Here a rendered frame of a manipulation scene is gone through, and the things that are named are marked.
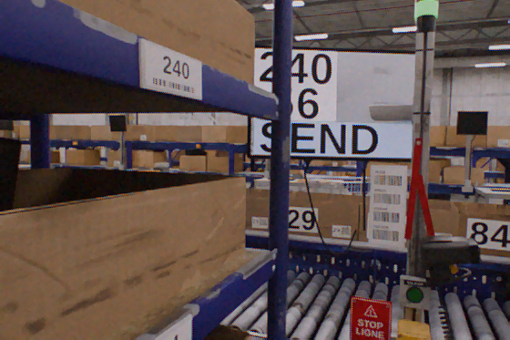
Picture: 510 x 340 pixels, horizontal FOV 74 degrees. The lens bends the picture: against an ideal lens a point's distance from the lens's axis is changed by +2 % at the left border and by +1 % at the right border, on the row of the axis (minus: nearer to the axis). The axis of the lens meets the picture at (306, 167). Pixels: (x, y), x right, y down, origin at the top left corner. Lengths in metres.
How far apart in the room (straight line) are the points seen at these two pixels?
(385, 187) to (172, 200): 0.59
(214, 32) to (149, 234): 0.20
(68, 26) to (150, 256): 0.18
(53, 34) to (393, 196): 0.73
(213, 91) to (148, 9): 0.08
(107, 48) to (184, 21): 0.12
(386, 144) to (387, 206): 0.18
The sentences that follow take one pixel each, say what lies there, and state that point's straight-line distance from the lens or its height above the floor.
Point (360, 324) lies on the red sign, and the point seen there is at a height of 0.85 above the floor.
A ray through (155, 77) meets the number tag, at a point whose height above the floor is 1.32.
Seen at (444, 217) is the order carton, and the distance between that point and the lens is 1.45.
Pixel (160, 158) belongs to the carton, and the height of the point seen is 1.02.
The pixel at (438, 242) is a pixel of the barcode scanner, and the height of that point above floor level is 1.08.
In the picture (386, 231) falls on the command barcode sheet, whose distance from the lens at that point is 0.84.
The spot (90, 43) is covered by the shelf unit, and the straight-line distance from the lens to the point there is 0.22.
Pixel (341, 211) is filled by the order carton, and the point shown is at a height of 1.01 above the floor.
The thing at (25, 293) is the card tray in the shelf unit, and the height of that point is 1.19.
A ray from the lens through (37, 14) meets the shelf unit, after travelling 0.21.
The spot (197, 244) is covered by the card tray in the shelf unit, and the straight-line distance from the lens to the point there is 0.36.
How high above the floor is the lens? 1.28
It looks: 3 degrees down
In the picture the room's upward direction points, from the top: 1 degrees clockwise
